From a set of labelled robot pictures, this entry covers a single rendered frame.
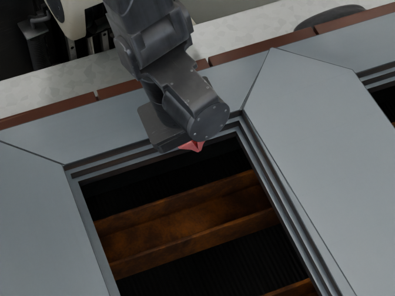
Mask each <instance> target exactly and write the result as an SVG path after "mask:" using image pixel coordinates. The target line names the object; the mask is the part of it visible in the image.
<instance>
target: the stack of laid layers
mask: <svg viewBox="0 0 395 296"><path fill-rule="evenodd" d="M356 75H357V76H358V77H359V79H360V80H361V82H362V83H363V84H364V86H365V87H366V89H367V90H368V91H369V93H373V92H376V91H379V90H382V89H385V88H389V87H391V86H395V62H392V63H388V64H386V65H383V66H379V67H376V68H373V69H369V70H366V71H364V72H360V73H356ZM252 87H253V86H252ZM251 89H252V88H251ZM250 91H251V90H250ZM249 93H250V92H249ZM248 96H249V94H248ZM248 96H247V98H248ZM247 98H246V100H245V102H244V104H243V106H242V107H241V109H240V110H239V111H237V112H233V113H230V115H229V118H228V121H227V123H226V124H225V126H224V127H223V129H222V130H221V131H220V132H219V133H218V134H216V135H215V136H213V137H212V138H211V139H209V140H206V141H205V142H204V144H203V146H202V147H205V146H208V145H210V144H214V143H217V142H221V141H223V140H226V139H230V138H233V137H236V138H237V140H238V142H239V144H240V146H241V148H242V149H243V151H244V153H245V155H246V157H247V159H248V161H249V163H250V165H251V167H252V169H253V171H254V173H255V175H256V177H257V178H258V180H259V182H260V184H261V186H262V188H263V190H264V191H265V193H266V195H267V198H268V199H269V201H270V203H271V205H272V207H273V209H274V211H275V213H276V215H277V217H278V219H279V220H280V222H281V224H282V226H283V228H284V230H285V232H286V234H287V236H288V238H289V240H290V242H291V244H292V246H293V247H294V249H295V251H296V253H297V255H298V257H299V259H300V261H301V262H302V264H303V266H304V269H305V270H306V272H307V274H308V276H309V278H310V280H311V282H312V284H313V286H314V288H315V289H316V291H317V293H318V295H319V296H356V295H355V293H354V292H353V290H352V288H351V287H350V285H349V283H348V282H347V280H346V279H345V277H344V275H343V274H342V272H341V271H340V268H339V267H338V265H337V264H336V262H335V260H334V259H333V257H332V255H331V254H330V252H329V251H328V249H327V247H326V246H325V244H324V242H323V240H322V239H321V238H320V236H319V234H318V232H317V231H316V229H315V227H314V226H313V224H312V222H311V221H310V219H309V218H308V216H307V214H306V213H305V211H304V210H303V207H302V206H301V205H300V203H299V201H298V199H297V198H296V196H295V195H294V193H293V191H292V190H291V188H290V186H289V185H288V183H287V181H286V180H285V178H284V177H283V175H282V173H281V172H280V170H279V168H278V167H277V165H276V163H275V161H274V160H273V158H272V157H271V155H270V153H269V152H268V150H267V148H266V147H265V145H264V144H263V142H262V140H261V138H260V137H259V135H258V133H257V132H256V130H255V129H254V127H253V125H252V124H251V122H250V120H249V118H248V117H247V115H246V114H245V112H244V110H243V107H244V105H245V103H246V101H247ZM189 151H192V150H187V149H179V148H178V147H176V148H174V149H172V150H170V151H168V152H166V153H163V154H161V153H159V152H158V150H157V149H154V148H153V146H152V144H151V142H150V140H149V139H147V140H144V141H141V142H137V143H134V144H130V145H128V146H125V147H121V148H118V149H115V150H112V151H109V152H106V153H102V154H99V155H96V156H93V157H89V158H87V159H83V160H80V161H77V162H74V163H71V164H67V165H63V168H64V171H65V173H66V176H67V178H68V182H69V184H70V187H71V190H72V192H73V195H74V198H75V201H76V203H77V206H78V209H79V212H80V214H81V217H82V220H83V223H84V225H85V228H86V230H87V233H88V236H89V239H90V241H91V244H92V247H93V250H94V252H95V255H96V258H97V261H98V263H99V266H100V268H101V272H102V274H103V277H104V279H105V282H106V285H107V288H108V290H109V293H110V296H120V293H119V290H118V287H117V285H116V282H115V279H114V277H113V274H112V272H111V268H110V266H109V263H108V261H107V258H106V255H105V252H104V250H103V247H102V244H101V242H100V239H99V237H98V234H97V232H96V228H95V226H94V223H93V221H92V218H91V215H90V213H89V210H88V207H87V205H86V202H85V199H84V197H83V194H82V191H81V188H80V186H83V185H86V184H89V183H93V182H95V181H98V180H102V179H105V178H108V177H111V176H114V175H117V174H121V173H124V172H126V171H130V170H133V169H137V168H139V167H142V166H145V165H148V164H152V163H155V162H158V161H161V160H164V159H168V158H170V157H173V156H177V155H179V154H183V153H186V152H189Z"/></svg>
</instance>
